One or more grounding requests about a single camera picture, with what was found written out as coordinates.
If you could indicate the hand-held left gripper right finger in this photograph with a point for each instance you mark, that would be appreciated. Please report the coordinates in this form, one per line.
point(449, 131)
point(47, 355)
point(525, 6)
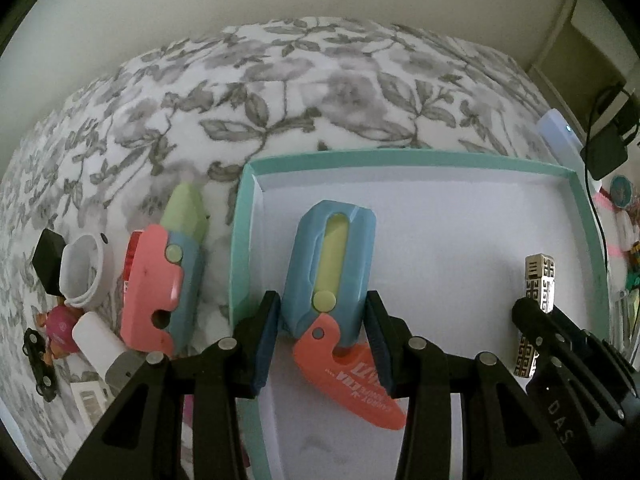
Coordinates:
point(380, 350)

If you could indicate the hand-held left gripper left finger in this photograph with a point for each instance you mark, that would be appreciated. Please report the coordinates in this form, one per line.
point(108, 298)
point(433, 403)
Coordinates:
point(262, 350)

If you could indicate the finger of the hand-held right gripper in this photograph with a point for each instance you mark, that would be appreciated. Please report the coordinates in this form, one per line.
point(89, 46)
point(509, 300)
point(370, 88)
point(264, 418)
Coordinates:
point(532, 322)
point(602, 365)

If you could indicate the gold patterned bar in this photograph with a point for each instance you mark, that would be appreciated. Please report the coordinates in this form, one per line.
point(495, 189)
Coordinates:
point(542, 275)

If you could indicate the teal rimmed white tray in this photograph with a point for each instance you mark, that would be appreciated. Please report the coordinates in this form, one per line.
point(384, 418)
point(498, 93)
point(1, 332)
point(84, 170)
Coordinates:
point(450, 235)

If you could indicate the white cylinder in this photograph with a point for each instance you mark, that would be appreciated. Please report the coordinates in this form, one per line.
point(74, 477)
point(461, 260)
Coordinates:
point(95, 340)

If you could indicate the pink doll toy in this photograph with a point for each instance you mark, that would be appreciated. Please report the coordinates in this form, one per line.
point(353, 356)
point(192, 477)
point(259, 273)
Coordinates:
point(60, 329)

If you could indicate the pink and blue toy knife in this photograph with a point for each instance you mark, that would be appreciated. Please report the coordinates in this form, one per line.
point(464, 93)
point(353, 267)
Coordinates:
point(150, 280)

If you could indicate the white and pink crochet mat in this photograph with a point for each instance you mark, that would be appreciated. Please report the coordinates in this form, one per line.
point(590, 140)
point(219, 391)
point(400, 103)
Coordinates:
point(617, 220)

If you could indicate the grey plastic piece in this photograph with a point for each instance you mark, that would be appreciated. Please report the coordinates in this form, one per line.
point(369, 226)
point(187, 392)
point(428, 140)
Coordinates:
point(122, 367)

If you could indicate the bead jar teal lid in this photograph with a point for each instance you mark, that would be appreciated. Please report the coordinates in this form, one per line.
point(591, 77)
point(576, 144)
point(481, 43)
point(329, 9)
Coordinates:
point(622, 191)

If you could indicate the white card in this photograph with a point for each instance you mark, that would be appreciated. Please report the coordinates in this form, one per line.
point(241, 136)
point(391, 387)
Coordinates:
point(90, 402)

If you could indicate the white power strip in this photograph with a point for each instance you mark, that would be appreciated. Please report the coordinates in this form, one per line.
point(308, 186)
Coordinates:
point(555, 130)

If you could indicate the black toy car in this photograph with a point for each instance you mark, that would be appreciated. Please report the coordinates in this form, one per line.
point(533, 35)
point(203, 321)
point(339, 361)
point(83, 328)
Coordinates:
point(37, 367)

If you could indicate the black cube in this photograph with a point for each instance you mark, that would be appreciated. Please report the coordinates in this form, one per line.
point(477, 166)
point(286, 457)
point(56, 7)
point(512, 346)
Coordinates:
point(47, 255)

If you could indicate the grey floral blanket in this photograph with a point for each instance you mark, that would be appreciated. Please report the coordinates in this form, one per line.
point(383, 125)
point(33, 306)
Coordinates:
point(300, 85)

